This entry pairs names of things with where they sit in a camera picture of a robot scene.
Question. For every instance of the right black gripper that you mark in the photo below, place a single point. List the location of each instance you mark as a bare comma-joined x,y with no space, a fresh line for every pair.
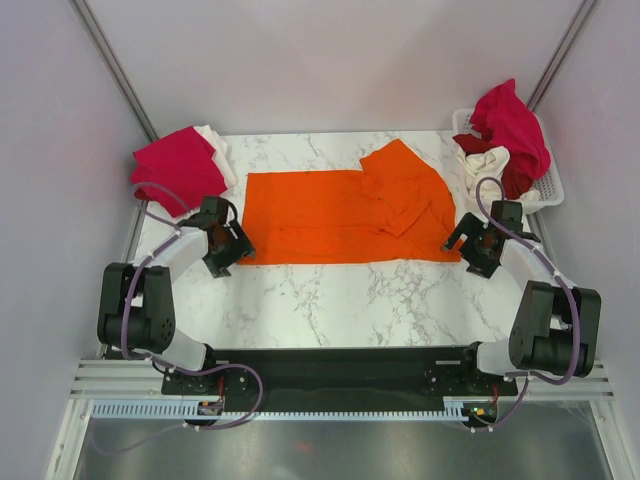
470,225

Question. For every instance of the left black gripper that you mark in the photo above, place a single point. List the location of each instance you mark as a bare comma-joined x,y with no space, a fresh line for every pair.
240,249

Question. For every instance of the orange t shirt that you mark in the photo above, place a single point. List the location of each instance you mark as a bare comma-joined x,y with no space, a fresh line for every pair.
395,207

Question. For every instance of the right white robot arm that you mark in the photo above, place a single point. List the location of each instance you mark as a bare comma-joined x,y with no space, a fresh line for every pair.
554,334

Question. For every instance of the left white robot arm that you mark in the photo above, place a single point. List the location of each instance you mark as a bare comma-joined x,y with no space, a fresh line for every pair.
136,311

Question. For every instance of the dark red t shirt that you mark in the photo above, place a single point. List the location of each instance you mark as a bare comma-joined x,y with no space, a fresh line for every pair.
515,176

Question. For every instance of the folded white t shirt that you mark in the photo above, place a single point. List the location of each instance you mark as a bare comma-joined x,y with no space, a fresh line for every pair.
220,155

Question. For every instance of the folded magenta t shirt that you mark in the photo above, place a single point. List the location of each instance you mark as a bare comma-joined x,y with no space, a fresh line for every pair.
182,166

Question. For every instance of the white plastic basket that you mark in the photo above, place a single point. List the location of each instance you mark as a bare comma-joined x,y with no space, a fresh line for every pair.
549,186

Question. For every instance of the crumpled magenta t shirt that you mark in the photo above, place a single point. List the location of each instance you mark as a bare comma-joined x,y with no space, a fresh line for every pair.
503,119

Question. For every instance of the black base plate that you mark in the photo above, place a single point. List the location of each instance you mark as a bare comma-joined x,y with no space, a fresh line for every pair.
341,377

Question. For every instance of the white slotted cable duct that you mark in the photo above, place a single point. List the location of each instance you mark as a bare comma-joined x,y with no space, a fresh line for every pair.
195,410

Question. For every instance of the aluminium frame rail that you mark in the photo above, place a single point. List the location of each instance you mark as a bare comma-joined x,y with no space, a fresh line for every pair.
116,379

